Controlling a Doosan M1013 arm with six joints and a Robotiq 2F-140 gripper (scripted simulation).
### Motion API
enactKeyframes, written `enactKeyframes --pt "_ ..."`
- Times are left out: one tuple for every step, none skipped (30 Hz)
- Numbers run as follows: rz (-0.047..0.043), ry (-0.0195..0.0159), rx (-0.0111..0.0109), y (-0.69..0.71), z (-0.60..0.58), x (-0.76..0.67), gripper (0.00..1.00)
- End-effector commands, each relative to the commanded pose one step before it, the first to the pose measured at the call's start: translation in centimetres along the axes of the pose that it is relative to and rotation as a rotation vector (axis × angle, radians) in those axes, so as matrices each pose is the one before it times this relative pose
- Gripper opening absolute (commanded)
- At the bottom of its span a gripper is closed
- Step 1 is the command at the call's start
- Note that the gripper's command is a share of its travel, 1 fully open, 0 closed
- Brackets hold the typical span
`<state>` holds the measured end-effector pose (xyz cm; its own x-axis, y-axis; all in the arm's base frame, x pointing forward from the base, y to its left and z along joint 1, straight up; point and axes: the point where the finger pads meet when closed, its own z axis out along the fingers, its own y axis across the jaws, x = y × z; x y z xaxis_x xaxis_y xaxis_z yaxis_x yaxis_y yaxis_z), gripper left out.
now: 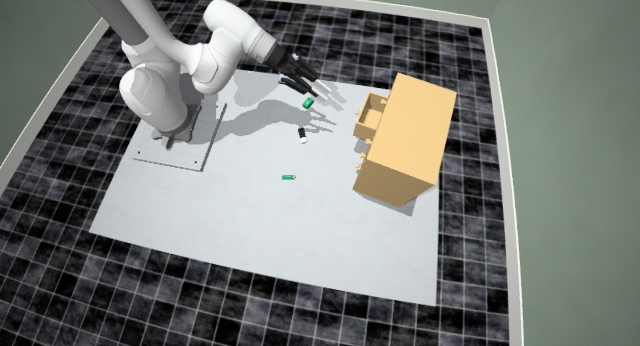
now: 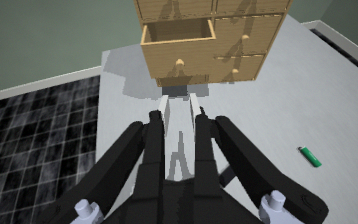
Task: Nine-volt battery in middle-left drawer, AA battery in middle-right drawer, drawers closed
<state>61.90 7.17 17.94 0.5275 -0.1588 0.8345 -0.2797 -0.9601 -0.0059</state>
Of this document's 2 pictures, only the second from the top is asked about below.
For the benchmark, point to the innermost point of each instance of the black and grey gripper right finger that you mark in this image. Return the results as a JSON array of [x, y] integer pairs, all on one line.
[[279, 199]]

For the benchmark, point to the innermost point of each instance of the tan chest of drawers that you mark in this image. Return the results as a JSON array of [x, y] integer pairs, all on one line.
[[212, 17]]

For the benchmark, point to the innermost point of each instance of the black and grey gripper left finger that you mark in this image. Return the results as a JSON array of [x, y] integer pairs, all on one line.
[[91, 199]]

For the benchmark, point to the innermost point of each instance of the wooden drawer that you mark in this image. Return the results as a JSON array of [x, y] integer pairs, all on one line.
[[244, 33], [228, 6], [179, 48], [224, 68], [182, 80], [156, 9]]

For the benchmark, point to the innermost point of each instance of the green aa battery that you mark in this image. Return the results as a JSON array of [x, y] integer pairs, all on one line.
[[310, 156]]

